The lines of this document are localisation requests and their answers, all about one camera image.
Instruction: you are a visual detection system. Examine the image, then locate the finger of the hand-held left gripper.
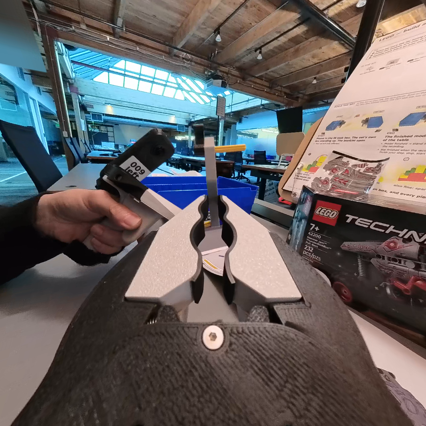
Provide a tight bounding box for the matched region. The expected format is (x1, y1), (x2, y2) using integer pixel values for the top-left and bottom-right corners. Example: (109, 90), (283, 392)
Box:
(139, 188), (182, 222)

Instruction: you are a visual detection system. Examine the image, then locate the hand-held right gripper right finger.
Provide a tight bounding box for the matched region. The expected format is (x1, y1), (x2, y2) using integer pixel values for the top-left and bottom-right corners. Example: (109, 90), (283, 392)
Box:
(218, 195), (302, 321)

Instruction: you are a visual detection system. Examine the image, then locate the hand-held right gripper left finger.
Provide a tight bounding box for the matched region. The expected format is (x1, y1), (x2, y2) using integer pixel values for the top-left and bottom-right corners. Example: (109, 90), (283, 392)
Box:
(125, 196), (208, 321)

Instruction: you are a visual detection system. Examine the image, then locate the grey angled toy beam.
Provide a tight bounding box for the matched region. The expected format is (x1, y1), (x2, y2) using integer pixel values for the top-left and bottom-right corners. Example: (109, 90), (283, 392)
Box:
(204, 136), (222, 228)

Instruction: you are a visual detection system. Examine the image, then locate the grey desk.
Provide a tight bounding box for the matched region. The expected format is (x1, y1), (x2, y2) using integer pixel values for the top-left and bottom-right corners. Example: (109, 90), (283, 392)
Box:
(0, 196), (426, 426)

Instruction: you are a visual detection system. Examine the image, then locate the person's left hand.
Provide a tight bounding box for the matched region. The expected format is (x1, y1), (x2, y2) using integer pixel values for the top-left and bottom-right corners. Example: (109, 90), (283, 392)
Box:
(35, 189), (144, 256)

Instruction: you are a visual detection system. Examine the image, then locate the blue plastic bin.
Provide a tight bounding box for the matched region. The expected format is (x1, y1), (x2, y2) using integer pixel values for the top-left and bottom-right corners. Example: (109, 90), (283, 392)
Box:
(141, 176), (259, 217)

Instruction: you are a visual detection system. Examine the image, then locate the long wooden table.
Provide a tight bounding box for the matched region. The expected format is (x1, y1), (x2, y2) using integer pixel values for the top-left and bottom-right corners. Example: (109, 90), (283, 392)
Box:
(87, 150), (120, 164)

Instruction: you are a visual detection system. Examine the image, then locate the grey table wooden edge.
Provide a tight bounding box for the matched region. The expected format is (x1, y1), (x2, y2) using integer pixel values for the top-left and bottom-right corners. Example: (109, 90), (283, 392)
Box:
(47, 163), (110, 193)

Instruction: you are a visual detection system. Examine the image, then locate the sign on pole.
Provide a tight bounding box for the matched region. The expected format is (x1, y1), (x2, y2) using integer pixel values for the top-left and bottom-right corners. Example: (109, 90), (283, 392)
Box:
(216, 96), (227, 147)

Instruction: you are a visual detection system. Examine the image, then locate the black toy set box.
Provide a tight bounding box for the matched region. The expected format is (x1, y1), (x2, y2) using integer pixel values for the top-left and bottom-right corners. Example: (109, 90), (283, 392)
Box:
(286, 186), (426, 333)

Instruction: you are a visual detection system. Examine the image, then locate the white sheet pin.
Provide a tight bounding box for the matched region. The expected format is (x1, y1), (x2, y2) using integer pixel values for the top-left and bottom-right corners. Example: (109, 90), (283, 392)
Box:
(290, 162), (305, 199)

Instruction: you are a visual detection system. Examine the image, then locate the black highback chair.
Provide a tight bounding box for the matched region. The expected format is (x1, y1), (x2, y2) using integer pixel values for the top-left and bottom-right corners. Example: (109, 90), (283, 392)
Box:
(0, 120), (64, 193)

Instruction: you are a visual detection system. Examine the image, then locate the toy sticker sheet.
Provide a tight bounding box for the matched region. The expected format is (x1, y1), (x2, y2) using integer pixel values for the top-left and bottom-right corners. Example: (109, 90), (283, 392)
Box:
(311, 151), (390, 197)

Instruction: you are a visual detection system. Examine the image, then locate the black and tan board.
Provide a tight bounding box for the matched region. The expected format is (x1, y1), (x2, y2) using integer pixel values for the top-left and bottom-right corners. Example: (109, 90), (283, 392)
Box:
(276, 106), (305, 157)

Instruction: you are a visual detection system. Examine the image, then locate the open instruction booklet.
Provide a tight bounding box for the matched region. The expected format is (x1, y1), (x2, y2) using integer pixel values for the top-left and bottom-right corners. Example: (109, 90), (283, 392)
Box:
(200, 246), (426, 426)

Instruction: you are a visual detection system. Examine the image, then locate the printed instruction sheet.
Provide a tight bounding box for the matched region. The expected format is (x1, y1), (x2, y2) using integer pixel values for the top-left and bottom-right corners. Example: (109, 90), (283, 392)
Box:
(293, 20), (426, 203)

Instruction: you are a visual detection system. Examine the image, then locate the black ceiling rail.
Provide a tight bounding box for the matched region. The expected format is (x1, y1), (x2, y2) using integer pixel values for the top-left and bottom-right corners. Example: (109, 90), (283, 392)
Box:
(293, 0), (357, 49)

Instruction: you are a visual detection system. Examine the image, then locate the black metal post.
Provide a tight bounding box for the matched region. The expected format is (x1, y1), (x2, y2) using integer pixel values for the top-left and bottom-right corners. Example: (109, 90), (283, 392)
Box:
(346, 0), (387, 82)

